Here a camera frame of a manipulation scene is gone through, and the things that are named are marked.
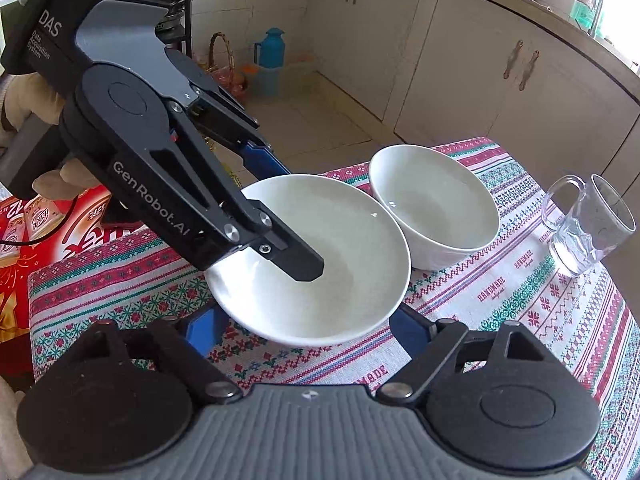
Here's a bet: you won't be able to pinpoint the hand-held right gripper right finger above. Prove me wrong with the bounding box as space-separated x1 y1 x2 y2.
375 305 548 403

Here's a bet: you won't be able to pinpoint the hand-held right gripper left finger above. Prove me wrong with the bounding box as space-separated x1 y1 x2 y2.
60 305 243 403

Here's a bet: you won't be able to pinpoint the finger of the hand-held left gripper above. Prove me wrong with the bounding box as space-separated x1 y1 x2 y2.
164 49 294 182
167 104 326 283

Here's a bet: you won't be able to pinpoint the white ceramic bowl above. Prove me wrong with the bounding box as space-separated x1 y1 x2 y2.
369 144 501 272
205 174 412 347

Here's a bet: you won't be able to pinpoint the person's left hand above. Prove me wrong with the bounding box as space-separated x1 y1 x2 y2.
0 72 103 195

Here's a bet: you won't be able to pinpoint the wicker basket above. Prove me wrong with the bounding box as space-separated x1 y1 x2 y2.
197 32 251 97

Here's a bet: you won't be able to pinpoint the translucent plastic container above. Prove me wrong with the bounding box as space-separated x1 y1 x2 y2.
242 57 318 98

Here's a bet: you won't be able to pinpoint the patterned woven tablecloth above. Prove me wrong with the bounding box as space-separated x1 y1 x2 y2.
27 136 628 480

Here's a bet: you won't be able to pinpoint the black metal stand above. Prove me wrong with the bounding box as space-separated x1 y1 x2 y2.
170 0 197 61

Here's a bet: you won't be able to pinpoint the teal thermos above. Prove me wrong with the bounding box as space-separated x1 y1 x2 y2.
257 27 289 70

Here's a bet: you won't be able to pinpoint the red printed carton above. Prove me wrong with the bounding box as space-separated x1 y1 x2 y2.
0 184 166 348

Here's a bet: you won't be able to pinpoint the clear glass mug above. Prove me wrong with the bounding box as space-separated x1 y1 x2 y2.
539 174 637 277

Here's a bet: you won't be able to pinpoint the white kitchen cabinets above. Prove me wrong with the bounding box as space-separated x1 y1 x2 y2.
305 0 640 196

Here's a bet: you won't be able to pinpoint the green plastic bag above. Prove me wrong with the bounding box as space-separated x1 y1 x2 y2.
571 2 601 31

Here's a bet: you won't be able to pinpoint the chrome faucet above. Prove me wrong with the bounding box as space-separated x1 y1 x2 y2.
587 0 606 38

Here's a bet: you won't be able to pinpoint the thin black cable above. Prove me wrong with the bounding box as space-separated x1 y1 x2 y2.
0 195 81 248

